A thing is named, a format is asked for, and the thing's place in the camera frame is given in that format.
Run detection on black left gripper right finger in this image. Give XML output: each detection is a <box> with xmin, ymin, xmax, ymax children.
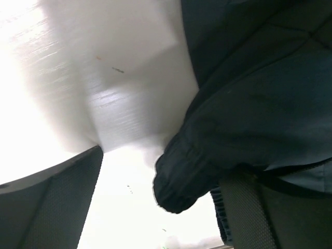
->
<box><xmin>220</xmin><ymin>176</ymin><xmax>331</xmax><ymax>248</ymax></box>

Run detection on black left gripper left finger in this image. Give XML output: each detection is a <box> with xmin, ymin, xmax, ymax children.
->
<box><xmin>1</xmin><ymin>146</ymin><xmax>103</xmax><ymax>249</ymax></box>

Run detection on dark navy shorts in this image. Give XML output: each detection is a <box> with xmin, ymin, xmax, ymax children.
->
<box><xmin>153</xmin><ymin>1</ymin><xmax>331</xmax><ymax>242</ymax></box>

